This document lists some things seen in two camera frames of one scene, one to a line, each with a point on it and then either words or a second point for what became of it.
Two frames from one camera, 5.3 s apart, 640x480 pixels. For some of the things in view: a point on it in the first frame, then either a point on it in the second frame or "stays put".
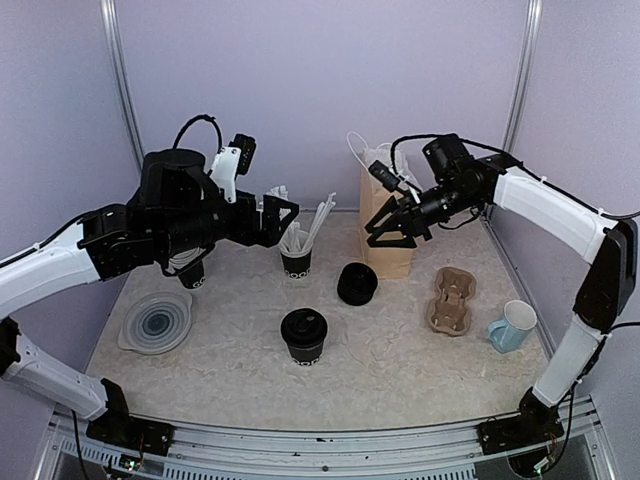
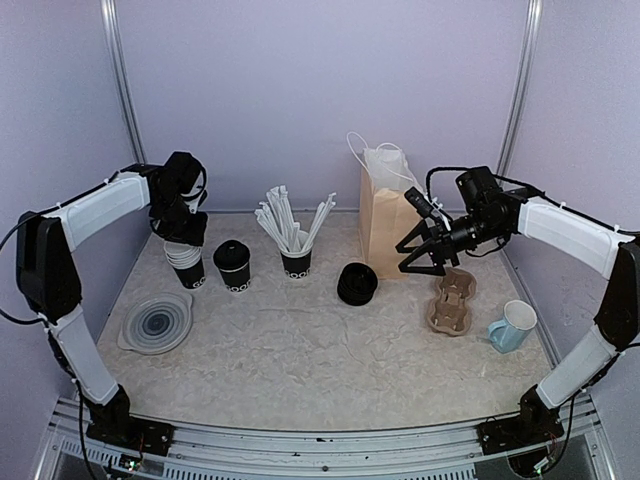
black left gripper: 270,232 → 194,236
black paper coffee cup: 306,357 → 238,280
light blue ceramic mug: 511,332 stays put
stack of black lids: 357,283 stays put
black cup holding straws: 297,267 stays put
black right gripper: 414,220 → 442,246
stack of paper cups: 193,277 stays put
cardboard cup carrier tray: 448,313 stays put
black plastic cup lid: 303,328 → 231,255
